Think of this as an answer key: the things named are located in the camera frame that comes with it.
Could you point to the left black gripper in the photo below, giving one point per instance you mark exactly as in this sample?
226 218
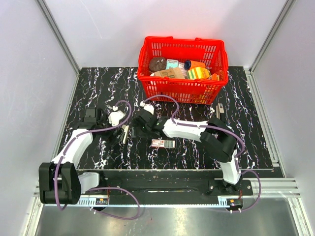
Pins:
110 137

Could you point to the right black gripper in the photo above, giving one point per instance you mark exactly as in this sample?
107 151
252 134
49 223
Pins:
134 125

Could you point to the beige stapler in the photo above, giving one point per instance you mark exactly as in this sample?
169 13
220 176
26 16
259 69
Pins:
125 133

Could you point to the beige staple remover tool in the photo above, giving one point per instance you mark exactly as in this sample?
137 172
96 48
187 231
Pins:
219 111

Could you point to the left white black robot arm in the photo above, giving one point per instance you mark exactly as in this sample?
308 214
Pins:
59 182

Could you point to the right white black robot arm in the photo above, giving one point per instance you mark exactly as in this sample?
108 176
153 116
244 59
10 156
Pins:
220 143

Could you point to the small staples box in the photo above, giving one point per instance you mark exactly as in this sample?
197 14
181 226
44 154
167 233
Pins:
156 143

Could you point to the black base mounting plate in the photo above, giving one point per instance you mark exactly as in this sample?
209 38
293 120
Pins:
202 181

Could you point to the brown cardboard box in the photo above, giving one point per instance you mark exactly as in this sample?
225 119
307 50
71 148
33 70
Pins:
175 72

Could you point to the brown round cookie pack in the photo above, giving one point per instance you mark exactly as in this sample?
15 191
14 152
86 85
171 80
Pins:
157 64

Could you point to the light blue small box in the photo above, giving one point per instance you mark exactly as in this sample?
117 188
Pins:
172 63

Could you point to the red plastic shopping basket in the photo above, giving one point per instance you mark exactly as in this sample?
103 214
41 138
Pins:
209 51

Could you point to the orange bottle blue cap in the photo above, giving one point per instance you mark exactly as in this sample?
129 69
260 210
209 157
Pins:
190 64

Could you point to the yellow green striped box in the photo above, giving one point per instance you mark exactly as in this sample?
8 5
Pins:
198 73

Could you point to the orange small packet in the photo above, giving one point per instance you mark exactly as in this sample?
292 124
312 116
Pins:
214 77

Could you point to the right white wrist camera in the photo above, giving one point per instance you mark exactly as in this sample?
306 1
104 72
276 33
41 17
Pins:
147 107

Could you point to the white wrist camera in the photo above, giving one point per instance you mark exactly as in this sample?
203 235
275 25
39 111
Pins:
115 116
147 107

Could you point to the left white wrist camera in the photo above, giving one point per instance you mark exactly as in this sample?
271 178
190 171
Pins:
115 116

